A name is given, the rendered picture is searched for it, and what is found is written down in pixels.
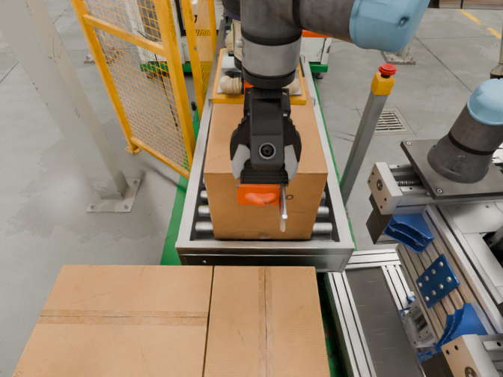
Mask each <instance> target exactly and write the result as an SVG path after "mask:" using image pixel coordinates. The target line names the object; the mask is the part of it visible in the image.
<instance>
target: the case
mask: <svg viewBox="0 0 503 377"><path fill-rule="evenodd" d="M302 79H303V84H304V88H305V95H306V99H307V102H306V105H290V107H291V113H290V119H292V120H293V125H295V126H296V130H297V131H298V132H299V134H300V138H301V143H302V152H301V156H300V160H299V166H298V170H297V172H296V175H295V177H294V178H293V180H292V181H289V180H288V181H289V186H288V187H285V190H286V208H287V222H286V227H285V231H284V232H281V231H280V215H279V202H278V205H277V206H255V205H238V204H237V183H240V178H239V179H238V180H236V179H235V178H234V175H233V173H232V170H231V157H230V141H231V135H232V133H233V131H234V130H235V129H237V127H238V123H240V124H241V119H242V118H243V117H244V113H243V108H244V104H225V103H213V112H212V117H211V122H210V132H209V138H208V142H207V152H206V158H205V163H204V181H205V186H206V190H207V198H208V203H209V208H210V216H211V220H212V225H213V233H214V237H215V239H310V238H311V234H312V230H313V228H314V222H315V220H316V217H317V212H318V209H319V206H320V201H321V198H322V195H323V190H324V187H325V184H326V179H327V176H328V173H329V172H328V168H327V165H326V159H325V156H324V152H323V146H322V143H321V140H320V133H319V130H318V126H317V121H316V117H315V113H314V108H313V104H312V101H311V95H310V91H309V88H308V82H307V79H306V77H302Z"/></svg>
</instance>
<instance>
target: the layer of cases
mask: <svg viewBox="0 0 503 377"><path fill-rule="evenodd" d="M12 377H330V372H329V362H328V356H327V351H326V341H325V335H324V329H323V319H322V313H321V308H320V298H319V292H318V287H317V276H316V271H315V267H314V266H215V267H214V268H213V266H124V265H63V266H62V267H61V270H60V272H59V274H58V276H57V279H56V281H55V283H54V285H53V287H52V290H51V292H50V294H49V297H48V298H47V300H46V303H45V305H44V307H43V309H42V311H41V314H40V316H39V318H38V320H37V323H36V325H35V327H34V329H33V331H32V333H31V336H30V337H29V340H28V342H27V344H26V346H25V349H24V351H23V353H22V355H21V358H20V359H19V362H18V364H17V366H16V369H15V370H14V372H13V375H12Z"/></svg>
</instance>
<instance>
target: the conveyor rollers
mask: <svg viewBox="0 0 503 377"><path fill-rule="evenodd" d="M229 33H230V30H226V35H225V43H224V49H226V48H227V46H226V45H227V43H226V39H227V36H228V34H229ZM325 200H326V193H325V192H323V195H322V198H321V201H320V202H325ZM201 201H208V198H207V191H201ZM198 215H199V216H210V208H209V206H199V207H198ZM328 216H329V208H328V207H327V206H319V209H318V212H317V217H328ZM195 229H196V233H213V225H212V222H211V221H197V222H196V226H195ZM312 233H321V234H331V233H332V224H331V223H330V222H314V228H313V230H312ZM194 241H228V242H335V241H334V240H285V239H194Z"/></svg>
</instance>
